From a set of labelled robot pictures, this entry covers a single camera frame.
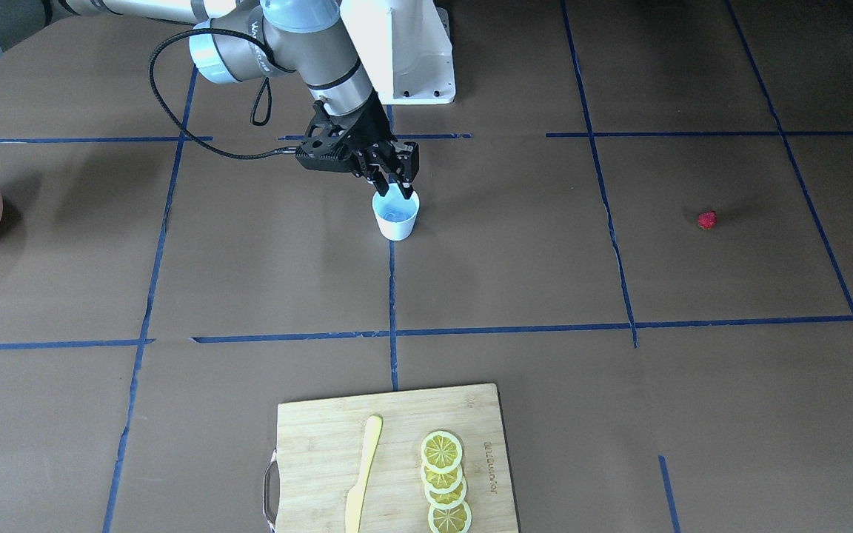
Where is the lemon slice bottom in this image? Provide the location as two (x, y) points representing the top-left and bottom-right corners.
(427, 502), (472, 533)

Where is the lemon slice top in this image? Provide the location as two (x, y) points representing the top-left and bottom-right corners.
(419, 429), (464, 475)

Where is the yellow plastic knife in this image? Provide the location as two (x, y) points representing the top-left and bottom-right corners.
(344, 415), (383, 532)

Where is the bamboo cutting board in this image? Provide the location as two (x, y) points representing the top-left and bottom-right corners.
(263, 383), (519, 532)

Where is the lemon slice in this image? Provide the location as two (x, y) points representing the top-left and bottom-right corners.
(420, 465), (464, 494)
(427, 502), (472, 533)
(424, 479), (468, 510)
(419, 429), (464, 475)

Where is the light blue plastic cup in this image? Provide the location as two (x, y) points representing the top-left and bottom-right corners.
(370, 183), (421, 241)

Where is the red strawberry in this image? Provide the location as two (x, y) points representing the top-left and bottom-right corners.
(697, 210), (718, 230)

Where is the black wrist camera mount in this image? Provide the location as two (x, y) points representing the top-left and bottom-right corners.
(295, 100), (360, 178)

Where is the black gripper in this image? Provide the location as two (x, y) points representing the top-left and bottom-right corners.
(348, 93), (420, 201)

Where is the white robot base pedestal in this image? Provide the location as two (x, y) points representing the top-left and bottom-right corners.
(341, 1), (457, 106)

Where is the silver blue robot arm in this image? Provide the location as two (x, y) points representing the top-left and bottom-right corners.
(0, 1), (419, 199)

